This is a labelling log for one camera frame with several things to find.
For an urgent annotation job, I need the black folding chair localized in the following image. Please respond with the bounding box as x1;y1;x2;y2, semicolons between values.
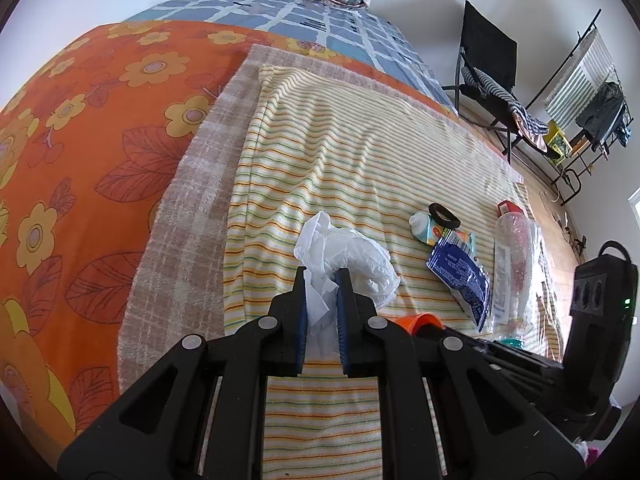
440;0;527;164

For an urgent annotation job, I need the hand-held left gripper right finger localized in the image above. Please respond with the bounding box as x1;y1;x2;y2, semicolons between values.
336;268;587;480

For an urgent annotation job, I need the yellow striped towel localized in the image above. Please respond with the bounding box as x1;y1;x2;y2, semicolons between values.
222;64;567;480

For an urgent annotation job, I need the blue snack packet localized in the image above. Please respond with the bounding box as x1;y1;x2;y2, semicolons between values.
426;237;491;334

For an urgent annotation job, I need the orange plastic cup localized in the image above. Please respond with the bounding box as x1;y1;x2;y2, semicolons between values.
395;312;446;337

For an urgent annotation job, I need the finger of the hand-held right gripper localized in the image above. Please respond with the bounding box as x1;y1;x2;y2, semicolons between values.
482;347;566;403
442;327;566;367

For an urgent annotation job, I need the grey striped hanging towel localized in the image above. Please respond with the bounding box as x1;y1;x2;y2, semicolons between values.
544;27;616;131

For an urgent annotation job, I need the dark hanging garment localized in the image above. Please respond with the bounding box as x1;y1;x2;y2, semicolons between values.
575;81;629;149

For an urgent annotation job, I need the black rubber ring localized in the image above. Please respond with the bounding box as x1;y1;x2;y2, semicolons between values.
429;202;462;231

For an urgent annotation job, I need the black metal drying rack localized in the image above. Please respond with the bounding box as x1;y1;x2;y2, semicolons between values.
520;8;633;206

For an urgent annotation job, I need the beige plaid towel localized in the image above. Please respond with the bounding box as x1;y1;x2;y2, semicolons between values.
116;44;524;397

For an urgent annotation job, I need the striped cloth on chair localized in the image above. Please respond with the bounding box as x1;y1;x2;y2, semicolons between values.
462;66;551;154

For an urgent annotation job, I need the fruit print hand cream tube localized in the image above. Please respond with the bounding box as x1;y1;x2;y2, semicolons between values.
409;211;479;254

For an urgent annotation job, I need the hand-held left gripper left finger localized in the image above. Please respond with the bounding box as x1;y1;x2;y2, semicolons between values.
57;266;308;480

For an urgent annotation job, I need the orange floral bedsheet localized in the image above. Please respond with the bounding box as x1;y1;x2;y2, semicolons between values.
0;20;461;457

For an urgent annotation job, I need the clear plastic bottle red cap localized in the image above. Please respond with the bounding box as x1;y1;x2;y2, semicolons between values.
492;200;540;332

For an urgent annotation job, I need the white plastic bag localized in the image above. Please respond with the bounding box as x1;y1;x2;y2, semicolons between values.
294;211;401;361

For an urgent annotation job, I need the yellow green box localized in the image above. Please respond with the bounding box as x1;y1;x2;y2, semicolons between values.
546;121;574;164

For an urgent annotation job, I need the blue plaid sheet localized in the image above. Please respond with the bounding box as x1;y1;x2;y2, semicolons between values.
122;0;459;112

